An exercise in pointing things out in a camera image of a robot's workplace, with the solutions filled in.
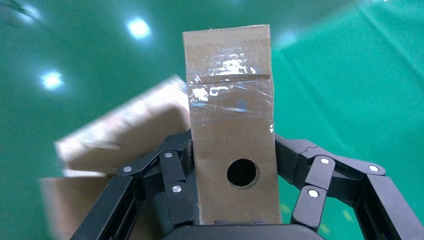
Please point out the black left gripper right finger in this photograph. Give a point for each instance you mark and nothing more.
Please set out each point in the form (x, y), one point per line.
(314, 185)

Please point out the green table cloth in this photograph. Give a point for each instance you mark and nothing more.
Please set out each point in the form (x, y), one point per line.
(331, 116)

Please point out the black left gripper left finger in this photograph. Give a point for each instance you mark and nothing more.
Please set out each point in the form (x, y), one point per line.
(172, 185)

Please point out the small cardboard box with hole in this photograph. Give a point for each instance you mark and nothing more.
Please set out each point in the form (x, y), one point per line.
(232, 132)

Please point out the large open cardboard carton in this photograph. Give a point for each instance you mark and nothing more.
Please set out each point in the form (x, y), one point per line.
(126, 132)

